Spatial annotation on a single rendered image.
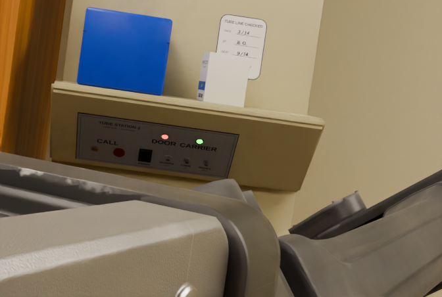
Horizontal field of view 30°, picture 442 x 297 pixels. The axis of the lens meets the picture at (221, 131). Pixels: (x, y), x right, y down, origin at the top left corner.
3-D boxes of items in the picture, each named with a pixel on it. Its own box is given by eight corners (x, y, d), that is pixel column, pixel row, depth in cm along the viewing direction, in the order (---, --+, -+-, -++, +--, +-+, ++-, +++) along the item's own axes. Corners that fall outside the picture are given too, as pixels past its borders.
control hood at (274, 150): (50, 158, 105) (60, 80, 105) (297, 190, 109) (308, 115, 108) (38, 167, 94) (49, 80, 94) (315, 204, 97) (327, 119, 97)
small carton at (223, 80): (196, 100, 103) (202, 52, 103) (235, 105, 104) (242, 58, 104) (202, 101, 98) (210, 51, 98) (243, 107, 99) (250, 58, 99)
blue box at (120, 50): (82, 83, 104) (91, 12, 104) (160, 94, 105) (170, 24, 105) (75, 84, 95) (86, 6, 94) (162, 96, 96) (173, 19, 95)
